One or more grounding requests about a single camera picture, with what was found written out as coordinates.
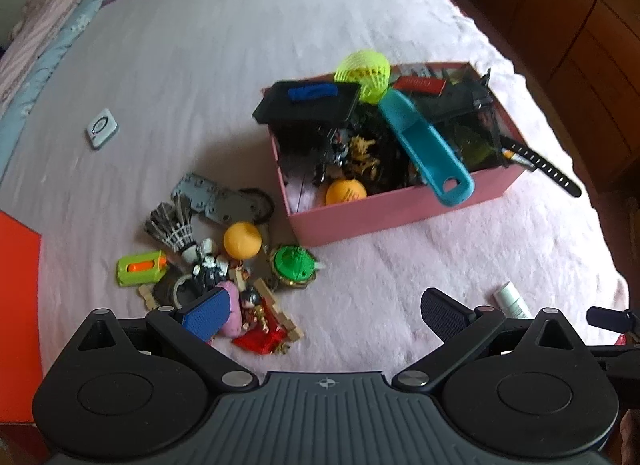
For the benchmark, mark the white square device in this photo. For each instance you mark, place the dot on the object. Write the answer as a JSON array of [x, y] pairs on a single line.
[[102, 129]]

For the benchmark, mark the black and white figurine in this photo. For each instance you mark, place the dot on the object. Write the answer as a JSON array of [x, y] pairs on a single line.
[[212, 267]]

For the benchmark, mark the pink cardboard box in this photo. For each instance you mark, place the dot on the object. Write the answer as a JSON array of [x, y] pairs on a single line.
[[360, 220]]

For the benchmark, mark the light grey plastic plate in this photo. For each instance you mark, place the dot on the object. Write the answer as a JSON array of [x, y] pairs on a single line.
[[197, 192]]

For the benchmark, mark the red dress doll figurine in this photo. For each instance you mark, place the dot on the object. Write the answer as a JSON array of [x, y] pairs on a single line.
[[257, 332]]

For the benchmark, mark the green spinning top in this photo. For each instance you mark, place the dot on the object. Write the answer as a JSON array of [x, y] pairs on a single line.
[[292, 262]]

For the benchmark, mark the pink striped quilt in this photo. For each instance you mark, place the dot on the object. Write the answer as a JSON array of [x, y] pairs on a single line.
[[45, 10]]

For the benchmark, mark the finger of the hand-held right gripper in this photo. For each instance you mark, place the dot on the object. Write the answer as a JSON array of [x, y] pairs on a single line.
[[605, 319]]

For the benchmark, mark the red flat case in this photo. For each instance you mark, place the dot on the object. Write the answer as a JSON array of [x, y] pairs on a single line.
[[420, 84]]

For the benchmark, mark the pink soft toy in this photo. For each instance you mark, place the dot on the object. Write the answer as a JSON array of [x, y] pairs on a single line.
[[235, 320]]

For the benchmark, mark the green and orange toy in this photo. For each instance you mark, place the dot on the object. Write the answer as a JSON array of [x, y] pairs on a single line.
[[140, 267]]

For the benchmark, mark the brown wooden wardrobe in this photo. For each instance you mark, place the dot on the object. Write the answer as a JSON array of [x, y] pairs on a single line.
[[565, 20]]

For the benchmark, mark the black plastic tray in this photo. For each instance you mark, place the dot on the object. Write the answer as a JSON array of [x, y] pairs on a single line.
[[310, 110]]

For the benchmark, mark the yellow plastic shuttlecock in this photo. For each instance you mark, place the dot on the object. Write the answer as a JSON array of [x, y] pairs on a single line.
[[365, 70]]

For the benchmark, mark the black tape roll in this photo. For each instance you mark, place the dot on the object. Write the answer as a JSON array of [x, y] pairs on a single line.
[[165, 290]]

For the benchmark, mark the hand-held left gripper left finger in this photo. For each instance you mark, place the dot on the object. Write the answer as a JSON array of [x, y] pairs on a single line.
[[207, 315]]

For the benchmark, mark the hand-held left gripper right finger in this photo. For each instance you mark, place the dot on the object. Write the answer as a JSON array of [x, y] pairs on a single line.
[[440, 315]]

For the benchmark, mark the grey feather shuttlecock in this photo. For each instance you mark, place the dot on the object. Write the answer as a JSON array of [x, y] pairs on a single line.
[[175, 232]]

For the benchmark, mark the gold toy figure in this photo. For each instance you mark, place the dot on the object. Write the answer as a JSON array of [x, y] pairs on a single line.
[[362, 150]]

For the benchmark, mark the white tube bottle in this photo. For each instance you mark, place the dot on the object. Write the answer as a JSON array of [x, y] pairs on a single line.
[[511, 300]]

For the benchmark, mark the dark translucent case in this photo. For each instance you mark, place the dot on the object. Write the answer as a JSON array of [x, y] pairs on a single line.
[[470, 140]]

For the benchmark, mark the teal plastic scoop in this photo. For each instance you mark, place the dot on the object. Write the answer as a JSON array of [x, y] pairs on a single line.
[[425, 145]]

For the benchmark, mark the orange board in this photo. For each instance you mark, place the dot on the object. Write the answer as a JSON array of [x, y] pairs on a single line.
[[17, 295]]

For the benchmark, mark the orange ping pong ball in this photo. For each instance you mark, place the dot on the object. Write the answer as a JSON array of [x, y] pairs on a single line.
[[345, 192], [242, 240]]

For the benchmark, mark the light blue blanket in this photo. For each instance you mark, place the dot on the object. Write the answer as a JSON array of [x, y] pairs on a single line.
[[35, 75]]

